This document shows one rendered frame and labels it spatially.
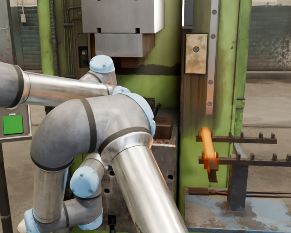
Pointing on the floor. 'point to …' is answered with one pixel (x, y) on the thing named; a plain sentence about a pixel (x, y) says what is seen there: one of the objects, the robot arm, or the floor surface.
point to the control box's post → (1, 186)
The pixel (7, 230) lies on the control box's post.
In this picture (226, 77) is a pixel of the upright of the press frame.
